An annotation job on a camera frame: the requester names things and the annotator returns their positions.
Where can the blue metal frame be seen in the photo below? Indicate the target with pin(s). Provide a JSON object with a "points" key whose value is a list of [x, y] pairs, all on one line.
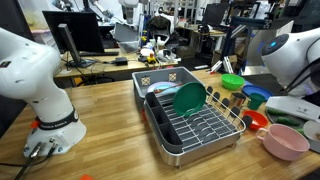
{"points": [[250, 22]]}

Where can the blue plate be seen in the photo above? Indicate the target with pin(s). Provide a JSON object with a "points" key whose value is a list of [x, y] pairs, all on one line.
{"points": [[258, 90]]}

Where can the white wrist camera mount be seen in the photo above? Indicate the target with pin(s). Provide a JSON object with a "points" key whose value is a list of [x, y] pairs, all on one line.
{"points": [[290, 106]]}

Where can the dark green plate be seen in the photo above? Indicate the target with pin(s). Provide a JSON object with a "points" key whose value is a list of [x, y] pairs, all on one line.
{"points": [[189, 99]]}

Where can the black power brick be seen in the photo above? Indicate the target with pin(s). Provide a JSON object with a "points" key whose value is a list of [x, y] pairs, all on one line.
{"points": [[121, 61]]}

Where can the clear bin with grey lid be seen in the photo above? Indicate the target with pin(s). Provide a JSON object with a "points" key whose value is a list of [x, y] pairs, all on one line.
{"points": [[128, 46]]}

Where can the grey plastic tub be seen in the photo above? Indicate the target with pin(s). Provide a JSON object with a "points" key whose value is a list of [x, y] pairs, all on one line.
{"points": [[156, 75]]}

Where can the dark background monitor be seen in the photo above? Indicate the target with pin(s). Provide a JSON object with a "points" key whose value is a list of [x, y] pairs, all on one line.
{"points": [[215, 15]]}

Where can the pale plate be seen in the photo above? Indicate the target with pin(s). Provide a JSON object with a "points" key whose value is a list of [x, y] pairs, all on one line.
{"points": [[160, 87]]}

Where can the small red bowl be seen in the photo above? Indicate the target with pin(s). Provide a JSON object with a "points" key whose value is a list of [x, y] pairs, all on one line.
{"points": [[256, 120]]}

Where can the aluminium rail stand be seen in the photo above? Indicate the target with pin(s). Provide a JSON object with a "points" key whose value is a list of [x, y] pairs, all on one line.
{"points": [[227, 65]]}

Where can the dark green plastic cup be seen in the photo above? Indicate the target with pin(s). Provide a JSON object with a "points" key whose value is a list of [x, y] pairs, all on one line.
{"points": [[256, 101]]}

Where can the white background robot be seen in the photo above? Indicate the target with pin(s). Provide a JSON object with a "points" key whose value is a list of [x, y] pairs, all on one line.
{"points": [[128, 11]]}

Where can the bright green bowl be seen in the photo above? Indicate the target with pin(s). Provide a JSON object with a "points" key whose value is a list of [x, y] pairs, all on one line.
{"points": [[232, 81]]}

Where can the white mug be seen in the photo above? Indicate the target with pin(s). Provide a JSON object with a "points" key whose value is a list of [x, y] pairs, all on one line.
{"points": [[312, 130]]}

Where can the white headset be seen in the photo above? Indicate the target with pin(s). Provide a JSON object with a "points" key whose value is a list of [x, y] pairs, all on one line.
{"points": [[166, 55]]}

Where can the stainless steel cup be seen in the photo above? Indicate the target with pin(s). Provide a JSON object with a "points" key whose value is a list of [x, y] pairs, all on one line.
{"points": [[237, 99]]}

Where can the wooden desk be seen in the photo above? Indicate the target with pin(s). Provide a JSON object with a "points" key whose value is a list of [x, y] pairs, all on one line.
{"points": [[100, 68]]}

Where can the black computer monitor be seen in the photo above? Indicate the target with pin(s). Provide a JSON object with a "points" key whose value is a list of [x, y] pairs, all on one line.
{"points": [[76, 30]]}

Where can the silver panel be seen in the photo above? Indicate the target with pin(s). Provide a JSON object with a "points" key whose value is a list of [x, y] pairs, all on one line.
{"points": [[255, 50]]}

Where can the small dark green cucumber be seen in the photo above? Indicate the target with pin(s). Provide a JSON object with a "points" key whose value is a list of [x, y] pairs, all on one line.
{"points": [[288, 121]]}

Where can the round grey tray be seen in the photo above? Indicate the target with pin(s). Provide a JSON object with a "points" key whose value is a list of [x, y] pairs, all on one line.
{"points": [[315, 146]]}

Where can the small orange block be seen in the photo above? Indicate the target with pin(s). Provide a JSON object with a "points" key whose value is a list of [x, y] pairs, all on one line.
{"points": [[86, 177]]}

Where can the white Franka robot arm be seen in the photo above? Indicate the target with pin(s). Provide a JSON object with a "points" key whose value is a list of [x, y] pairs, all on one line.
{"points": [[33, 76]]}

